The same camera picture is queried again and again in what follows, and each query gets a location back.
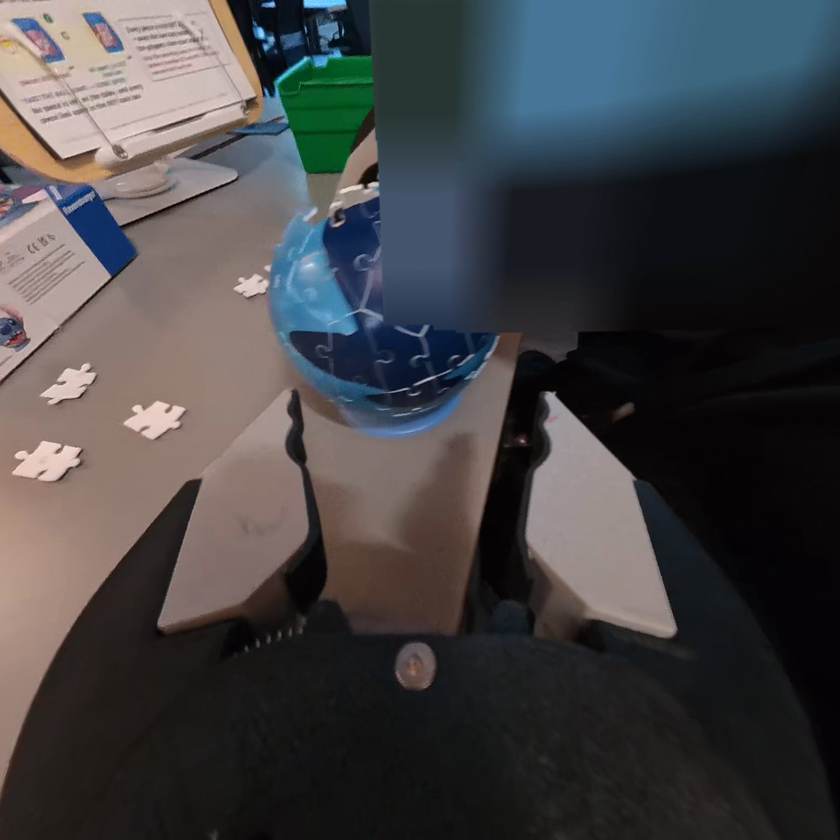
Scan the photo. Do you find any printed instruction sheet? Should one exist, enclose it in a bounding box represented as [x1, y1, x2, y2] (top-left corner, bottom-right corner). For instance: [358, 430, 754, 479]
[0, 0, 258, 160]

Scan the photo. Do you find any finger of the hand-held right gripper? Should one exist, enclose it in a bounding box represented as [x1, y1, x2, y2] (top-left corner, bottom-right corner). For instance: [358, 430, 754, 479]
[307, 110, 380, 216]

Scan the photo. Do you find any wooden document stand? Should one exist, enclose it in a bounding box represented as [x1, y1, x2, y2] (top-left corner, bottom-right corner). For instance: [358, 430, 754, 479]
[0, 0, 265, 227]

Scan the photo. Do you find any blue puzzle ball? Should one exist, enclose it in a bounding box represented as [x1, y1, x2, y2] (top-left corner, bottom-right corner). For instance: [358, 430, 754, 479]
[269, 180, 503, 427]

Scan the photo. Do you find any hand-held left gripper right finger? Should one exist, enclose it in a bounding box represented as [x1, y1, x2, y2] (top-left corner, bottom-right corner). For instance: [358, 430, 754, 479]
[521, 391, 678, 639]

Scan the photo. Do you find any green plastic bin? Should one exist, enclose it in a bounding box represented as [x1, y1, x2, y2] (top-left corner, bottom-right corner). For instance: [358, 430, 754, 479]
[276, 56, 375, 175]

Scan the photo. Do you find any person's black clothing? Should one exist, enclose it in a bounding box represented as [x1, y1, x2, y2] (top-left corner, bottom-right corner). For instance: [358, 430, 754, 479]
[499, 331, 840, 657]

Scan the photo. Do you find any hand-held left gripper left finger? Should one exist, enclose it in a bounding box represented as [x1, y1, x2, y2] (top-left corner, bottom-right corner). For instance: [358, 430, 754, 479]
[156, 388, 328, 634]

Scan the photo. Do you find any printed cardboard puzzle box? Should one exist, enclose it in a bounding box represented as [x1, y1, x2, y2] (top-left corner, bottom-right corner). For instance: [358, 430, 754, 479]
[0, 184, 139, 382]

